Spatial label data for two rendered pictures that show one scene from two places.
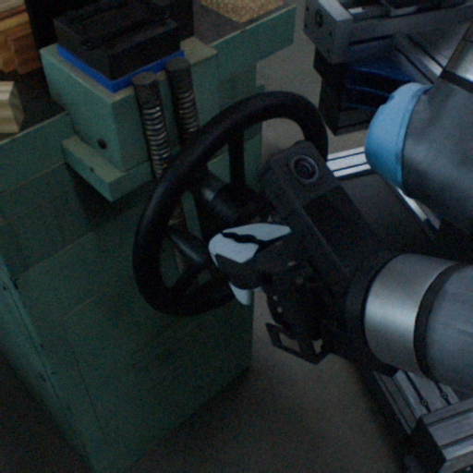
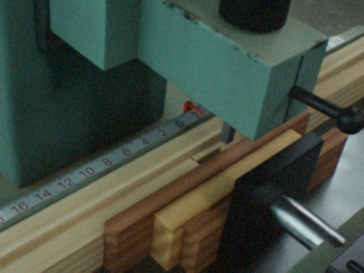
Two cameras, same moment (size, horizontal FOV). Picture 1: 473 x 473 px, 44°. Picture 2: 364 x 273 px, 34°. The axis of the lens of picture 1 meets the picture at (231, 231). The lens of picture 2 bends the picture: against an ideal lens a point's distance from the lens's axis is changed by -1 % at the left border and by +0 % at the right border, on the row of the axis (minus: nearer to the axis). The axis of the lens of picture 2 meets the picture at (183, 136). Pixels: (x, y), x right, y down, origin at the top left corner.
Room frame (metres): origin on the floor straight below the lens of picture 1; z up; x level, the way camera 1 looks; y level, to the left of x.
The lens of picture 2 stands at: (0.34, 0.30, 1.29)
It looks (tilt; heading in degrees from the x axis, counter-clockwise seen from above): 41 degrees down; 354
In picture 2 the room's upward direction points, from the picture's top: 8 degrees clockwise
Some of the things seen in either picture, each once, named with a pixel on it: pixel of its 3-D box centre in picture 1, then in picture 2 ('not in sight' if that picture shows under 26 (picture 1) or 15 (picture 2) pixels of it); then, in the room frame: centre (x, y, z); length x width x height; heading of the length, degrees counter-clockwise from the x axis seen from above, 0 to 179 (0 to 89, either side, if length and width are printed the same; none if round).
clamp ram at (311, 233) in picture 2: (81, 27); (299, 222); (0.63, 0.17, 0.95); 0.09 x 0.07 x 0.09; 133
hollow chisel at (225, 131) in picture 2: not in sight; (230, 118); (0.72, 0.22, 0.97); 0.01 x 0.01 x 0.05; 43
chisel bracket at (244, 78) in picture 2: not in sight; (225, 54); (0.74, 0.23, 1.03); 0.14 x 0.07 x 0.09; 43
